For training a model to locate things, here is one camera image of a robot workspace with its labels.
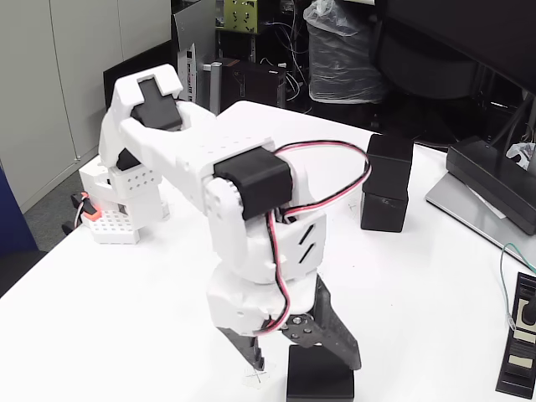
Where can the black cube block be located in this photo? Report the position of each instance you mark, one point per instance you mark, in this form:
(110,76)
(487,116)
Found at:
(391,167)
(383,213)
(318,381)

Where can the orange table clamp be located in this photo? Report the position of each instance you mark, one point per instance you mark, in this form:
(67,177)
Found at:
(90,213)

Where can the silver monitor stand base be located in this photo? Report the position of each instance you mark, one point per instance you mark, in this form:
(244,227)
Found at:
(456,209)

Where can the black power strip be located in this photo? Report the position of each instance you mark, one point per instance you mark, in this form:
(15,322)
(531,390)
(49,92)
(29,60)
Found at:
(517,368)

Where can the black power plug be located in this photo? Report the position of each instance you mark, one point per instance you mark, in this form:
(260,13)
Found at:
(531,312)

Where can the black box device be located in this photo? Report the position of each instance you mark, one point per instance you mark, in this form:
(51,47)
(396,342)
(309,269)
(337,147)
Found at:
(481,176)

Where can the black computer case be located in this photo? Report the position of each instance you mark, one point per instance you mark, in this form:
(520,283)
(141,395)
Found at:
(259,84)

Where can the blue partition panel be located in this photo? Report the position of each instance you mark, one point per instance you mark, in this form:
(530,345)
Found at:
(12,218)

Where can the clear plastic trash bag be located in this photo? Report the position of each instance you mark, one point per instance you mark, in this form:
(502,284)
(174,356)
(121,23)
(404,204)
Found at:
(339,63)

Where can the crumpled white plastic wrap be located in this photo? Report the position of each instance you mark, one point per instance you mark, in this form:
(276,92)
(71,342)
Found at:
(521,153)

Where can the yellow-green perforated board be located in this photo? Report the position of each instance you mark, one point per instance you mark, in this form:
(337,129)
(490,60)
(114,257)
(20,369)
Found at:
(240,17)

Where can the silver metal post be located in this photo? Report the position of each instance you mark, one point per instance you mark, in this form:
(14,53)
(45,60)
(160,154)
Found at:
(214,88)

